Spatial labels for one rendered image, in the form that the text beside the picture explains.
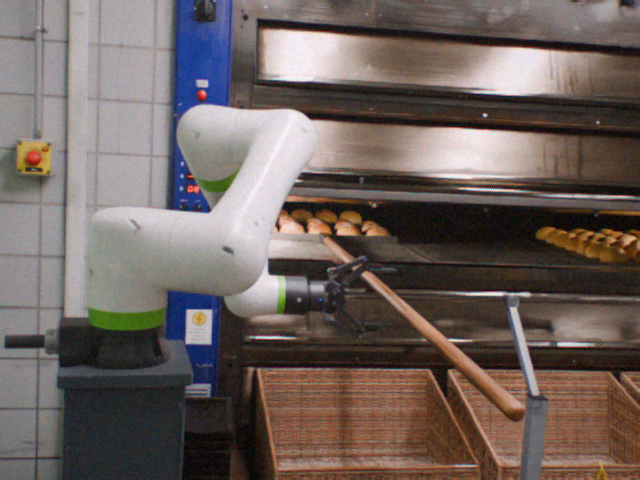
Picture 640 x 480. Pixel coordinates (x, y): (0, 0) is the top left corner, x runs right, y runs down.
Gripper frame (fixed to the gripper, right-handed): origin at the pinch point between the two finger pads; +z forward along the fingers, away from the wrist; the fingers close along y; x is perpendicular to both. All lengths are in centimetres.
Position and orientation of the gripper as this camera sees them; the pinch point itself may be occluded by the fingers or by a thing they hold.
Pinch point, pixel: (389, 298)
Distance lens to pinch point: 207.5
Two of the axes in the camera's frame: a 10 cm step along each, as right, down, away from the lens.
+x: 1.6, 1.4, -9.8
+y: -0.6, 9.9, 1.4
